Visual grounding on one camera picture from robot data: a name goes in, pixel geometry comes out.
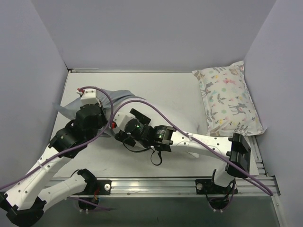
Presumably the grey pillowcase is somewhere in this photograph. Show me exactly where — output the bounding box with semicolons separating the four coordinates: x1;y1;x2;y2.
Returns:
53;88;139;136

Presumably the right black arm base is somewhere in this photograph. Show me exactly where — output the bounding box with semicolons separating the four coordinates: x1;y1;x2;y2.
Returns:
195;170;238;213

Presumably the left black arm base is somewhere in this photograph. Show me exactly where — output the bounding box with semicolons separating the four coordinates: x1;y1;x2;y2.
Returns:
71;169;114;213

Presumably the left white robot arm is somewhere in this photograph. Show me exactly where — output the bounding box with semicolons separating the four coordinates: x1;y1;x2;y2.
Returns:
0;104;108;227

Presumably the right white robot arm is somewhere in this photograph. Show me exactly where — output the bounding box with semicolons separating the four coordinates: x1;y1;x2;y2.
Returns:
112;109;251;193

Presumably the floral deer print pillow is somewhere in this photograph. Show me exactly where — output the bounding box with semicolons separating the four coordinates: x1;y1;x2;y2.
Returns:
192;61;266;136

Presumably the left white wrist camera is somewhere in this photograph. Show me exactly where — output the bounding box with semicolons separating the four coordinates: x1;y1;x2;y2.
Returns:
77;88;100;106

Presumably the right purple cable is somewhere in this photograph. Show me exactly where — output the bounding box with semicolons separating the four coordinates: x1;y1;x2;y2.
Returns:
111;99;274;196

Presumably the purple cable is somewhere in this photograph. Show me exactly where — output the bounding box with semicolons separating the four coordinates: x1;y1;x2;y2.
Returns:
0;86;114;190
111;99;274;196

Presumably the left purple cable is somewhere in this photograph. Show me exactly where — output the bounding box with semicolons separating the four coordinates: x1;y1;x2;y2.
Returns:
0;86;114;190

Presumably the aluminium mounting rail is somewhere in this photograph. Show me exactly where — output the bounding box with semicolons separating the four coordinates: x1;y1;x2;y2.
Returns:
27;177;280;197

